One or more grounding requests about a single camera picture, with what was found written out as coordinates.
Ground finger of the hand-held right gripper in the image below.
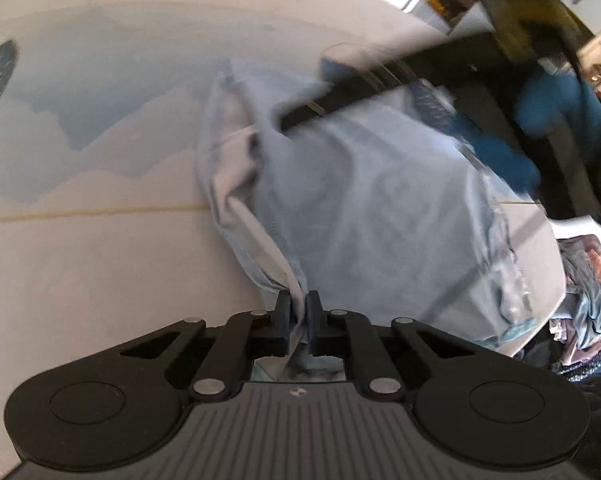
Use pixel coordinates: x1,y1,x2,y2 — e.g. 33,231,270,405
279,77,431,134
321,32,497,92

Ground person's right hand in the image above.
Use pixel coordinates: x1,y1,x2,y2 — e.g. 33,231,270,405
453,69,601,195

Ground pile of assorted clothes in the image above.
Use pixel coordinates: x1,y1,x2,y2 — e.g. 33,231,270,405
523,234,601,384

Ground white and light blue t-shirt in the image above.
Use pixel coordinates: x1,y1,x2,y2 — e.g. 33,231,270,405
195,57,537,386

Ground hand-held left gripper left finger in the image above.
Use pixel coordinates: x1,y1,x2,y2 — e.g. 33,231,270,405
120,290,294,404

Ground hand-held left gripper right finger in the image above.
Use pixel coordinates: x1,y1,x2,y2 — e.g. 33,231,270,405
305,290,476,401

